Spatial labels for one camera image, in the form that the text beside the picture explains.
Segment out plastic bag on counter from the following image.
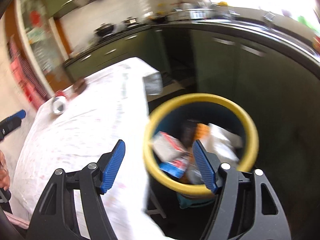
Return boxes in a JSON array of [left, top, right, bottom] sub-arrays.
[[69, 41, 96, 58]]

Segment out white tissue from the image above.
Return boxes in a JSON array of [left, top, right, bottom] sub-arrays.
[[200, 124, 243, 167]]

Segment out small black kettle pot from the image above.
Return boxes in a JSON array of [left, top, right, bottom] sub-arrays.
[[123, 17, 139, 28]]

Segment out white dish rack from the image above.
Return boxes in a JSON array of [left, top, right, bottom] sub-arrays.
[[171, 3, 220, 21]]

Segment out yellow rimmed trash bin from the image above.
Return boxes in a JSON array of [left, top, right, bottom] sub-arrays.
[[143, 93, 259, 209]]

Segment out person's left hand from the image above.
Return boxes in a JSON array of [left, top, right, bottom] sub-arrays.
[[0, 152, 10, 191]]

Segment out white floral tablecloth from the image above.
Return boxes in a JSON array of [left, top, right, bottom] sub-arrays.
[[10, 57, 164, 239]]

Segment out white blue snack wrapper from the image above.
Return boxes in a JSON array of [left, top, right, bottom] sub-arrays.
[[159, 155, 189, 179]]

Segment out red white milk carton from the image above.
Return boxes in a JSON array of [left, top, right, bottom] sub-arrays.
[[151, 131, 187, 162]]

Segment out red cola can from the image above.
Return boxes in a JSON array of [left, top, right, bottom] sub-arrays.
[[51, 90, 68, 115]]

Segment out brown plastic tray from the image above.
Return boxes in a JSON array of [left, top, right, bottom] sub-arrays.
[[72, 78, 87, 95]]

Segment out red checkered apron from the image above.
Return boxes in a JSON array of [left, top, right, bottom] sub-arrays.
[[8, 36, 49, 110]]

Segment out orange foam mesh sleeve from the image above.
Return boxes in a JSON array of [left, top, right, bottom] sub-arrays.
[[194, 123, 210, 142]]

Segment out black wok with lid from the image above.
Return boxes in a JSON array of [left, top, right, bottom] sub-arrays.
[[94, 23, 116, 37]]

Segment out green lower kitchen cabinets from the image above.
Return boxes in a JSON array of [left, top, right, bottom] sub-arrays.
[[63, 22, 319, 157]]

